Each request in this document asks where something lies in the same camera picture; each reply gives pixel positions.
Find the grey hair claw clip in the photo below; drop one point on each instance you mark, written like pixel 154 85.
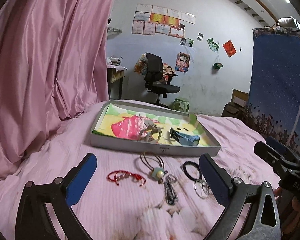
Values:
pixel 152 133

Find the wall certificates cluster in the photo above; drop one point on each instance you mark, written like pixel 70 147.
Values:
pixel 150 20

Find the wooden desk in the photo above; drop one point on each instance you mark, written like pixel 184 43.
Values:
pixel 114 74

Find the green hanging pouch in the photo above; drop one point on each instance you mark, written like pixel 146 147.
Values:
pixel 217 66

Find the green plastic stool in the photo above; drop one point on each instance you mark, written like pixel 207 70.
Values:
pixel 181 104

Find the anime poster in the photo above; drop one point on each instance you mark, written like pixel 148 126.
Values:
pixel 182 62

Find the cardboard box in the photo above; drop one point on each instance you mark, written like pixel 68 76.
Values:
pixel 240 98

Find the silver bangle rings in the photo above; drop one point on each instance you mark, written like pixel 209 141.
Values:
pixel 202 188

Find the grey tray with drawing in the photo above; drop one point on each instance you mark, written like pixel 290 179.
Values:
pixel 137 127

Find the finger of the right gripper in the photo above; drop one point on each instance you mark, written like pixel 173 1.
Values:
pixel 277 161
pixel 283 150

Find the person's right hand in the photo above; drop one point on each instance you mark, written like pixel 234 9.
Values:
pixel 289 213

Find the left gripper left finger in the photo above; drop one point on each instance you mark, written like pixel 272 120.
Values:
pixel 33 220

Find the pink satin curtain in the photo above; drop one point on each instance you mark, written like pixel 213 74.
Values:
pixel 52 68

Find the black office chair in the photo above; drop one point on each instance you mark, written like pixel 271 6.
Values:
pixel 156 81

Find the blue starry curtain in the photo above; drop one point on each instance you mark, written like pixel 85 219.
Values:
pixel 273 107

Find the blue smart watch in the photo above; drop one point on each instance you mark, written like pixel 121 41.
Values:
pixel 184 139

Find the black white braided keychain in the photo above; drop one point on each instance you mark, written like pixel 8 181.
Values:
pixel 170 193

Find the red paper square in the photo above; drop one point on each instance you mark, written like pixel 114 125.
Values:
pixel 229 48

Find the pink bed sheet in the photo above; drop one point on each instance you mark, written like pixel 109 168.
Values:
pixel 107 210

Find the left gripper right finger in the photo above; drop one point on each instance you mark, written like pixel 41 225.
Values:
pixel 262 220

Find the dark bag on floor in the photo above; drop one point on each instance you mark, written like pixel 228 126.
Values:
pixel 233 110

